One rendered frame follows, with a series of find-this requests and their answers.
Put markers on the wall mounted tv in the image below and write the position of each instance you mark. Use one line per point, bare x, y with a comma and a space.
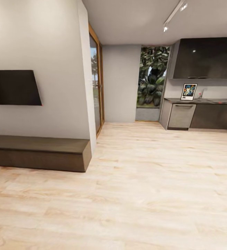
19, 87

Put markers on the door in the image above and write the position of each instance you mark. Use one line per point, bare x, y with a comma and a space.
96, 54

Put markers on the fixed window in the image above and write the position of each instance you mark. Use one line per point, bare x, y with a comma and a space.
154, 62

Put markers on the poster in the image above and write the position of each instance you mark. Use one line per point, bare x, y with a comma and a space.
188, 91

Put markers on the dishwasher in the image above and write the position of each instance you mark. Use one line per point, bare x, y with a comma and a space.
181, 116

